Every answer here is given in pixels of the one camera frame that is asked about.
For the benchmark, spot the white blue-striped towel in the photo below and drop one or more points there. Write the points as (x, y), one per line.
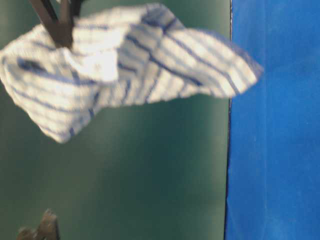
(121, 56)

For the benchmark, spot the blue table cloth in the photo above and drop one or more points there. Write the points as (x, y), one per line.
(273, 173)

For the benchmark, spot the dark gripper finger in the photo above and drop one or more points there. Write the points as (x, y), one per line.
(48, 228)
(69, 9)
(49, 19)
(25, 233)

